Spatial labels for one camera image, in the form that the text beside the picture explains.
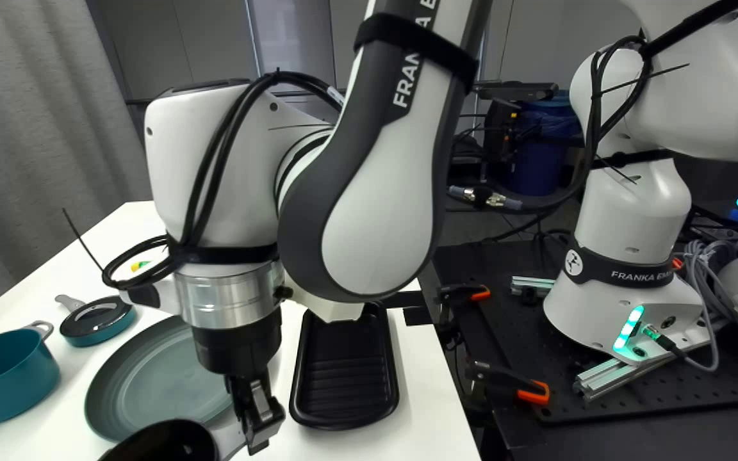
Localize grey curtain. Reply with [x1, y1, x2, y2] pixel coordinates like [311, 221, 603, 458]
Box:
[0, 0, 164, 327]

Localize small teal frying pan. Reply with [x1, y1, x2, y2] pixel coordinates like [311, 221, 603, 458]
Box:
[55, 293, 138, 352]

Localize small black pot grey handle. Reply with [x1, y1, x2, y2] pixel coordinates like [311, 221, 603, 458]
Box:
[99, 418, 223, 461]

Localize large black flat bracket plate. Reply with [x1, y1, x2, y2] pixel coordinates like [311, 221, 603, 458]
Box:
[384, 290, 428, 309]

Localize small black flat bracket plate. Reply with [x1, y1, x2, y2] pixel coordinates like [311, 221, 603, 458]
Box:
[404, 302, 436, 330]

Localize grey round plate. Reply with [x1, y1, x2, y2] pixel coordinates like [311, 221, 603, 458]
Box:
[83, 316, 241, 443]

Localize black clamp orange tip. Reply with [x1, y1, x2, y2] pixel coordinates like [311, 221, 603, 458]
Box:
[436, 283, 496, 313]
[469, 356, 555, 409]

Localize black ridged grill tray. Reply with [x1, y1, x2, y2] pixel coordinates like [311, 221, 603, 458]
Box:
[288, 304, 404, 430]

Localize aluminium profile rail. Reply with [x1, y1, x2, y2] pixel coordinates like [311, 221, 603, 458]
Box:
[571, 327, 715, 404]

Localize black perforated base board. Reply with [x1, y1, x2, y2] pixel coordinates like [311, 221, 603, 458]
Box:
[424, 239, 738, 430]

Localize grey base cables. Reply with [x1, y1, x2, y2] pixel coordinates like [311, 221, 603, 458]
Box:
[679, 239, 734, 377]

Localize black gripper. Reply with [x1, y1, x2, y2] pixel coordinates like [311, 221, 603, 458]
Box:
[187, 307, 289, 458]

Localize blue plastic barrel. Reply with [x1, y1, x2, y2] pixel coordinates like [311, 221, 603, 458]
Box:
[505, 93, 584, 199]

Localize teal cooking pot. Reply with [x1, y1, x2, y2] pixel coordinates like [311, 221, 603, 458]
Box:
[0, 317, 63, 427]

